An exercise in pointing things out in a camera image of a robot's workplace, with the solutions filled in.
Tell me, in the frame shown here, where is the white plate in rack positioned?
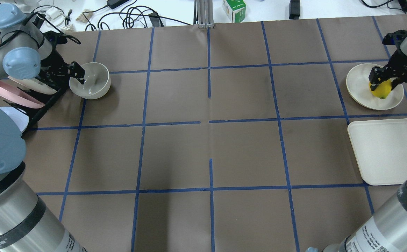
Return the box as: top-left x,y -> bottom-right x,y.
0,106 -> 29,134

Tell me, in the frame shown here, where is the black device on desk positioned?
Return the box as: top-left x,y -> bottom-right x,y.
288,0 -> 301,20

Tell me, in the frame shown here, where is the white charger with cable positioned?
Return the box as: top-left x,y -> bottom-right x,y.
34,5 -> 66,27

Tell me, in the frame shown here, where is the black power adapter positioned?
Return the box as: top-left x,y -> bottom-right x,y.
106,0 -> 129,9

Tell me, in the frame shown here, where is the pink plate in rack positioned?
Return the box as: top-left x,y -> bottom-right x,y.
0,81 -> 45,109

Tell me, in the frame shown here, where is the cream plate in rack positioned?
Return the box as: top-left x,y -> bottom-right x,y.
8,76 -> 57,95

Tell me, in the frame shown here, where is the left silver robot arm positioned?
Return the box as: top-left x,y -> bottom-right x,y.
0,3 -> 86,252

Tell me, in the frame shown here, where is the black dish rack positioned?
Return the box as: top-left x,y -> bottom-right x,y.
8,31 -> 69,127

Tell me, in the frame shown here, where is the white ceramic bowl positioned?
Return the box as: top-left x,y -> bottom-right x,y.
69,62 -> 111,99

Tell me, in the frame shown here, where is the yellow lemon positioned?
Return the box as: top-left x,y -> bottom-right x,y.
369,79 -> 392,99

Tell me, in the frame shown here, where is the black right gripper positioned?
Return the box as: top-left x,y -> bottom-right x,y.
369,52 -> 407,91

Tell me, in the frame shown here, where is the green white carton box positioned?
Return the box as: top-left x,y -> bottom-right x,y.
222,0 -> 247,23

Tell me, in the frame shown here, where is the cream rectangular tray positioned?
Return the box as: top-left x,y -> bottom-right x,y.
347,118 -> 407,186

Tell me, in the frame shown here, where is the cream round plate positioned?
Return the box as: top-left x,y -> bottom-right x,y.
346,63 -> 405,110

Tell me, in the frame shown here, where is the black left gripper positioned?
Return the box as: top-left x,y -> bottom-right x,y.
40,52 -> 96,92

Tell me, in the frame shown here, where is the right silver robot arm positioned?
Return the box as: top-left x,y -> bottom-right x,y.
25,0 -> 407,252

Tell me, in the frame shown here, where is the black cable bundle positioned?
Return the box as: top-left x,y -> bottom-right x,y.
83,0 -> 192,31

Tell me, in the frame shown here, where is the aluminium frame post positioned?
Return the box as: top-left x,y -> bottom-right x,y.
194,0 -> 214,28

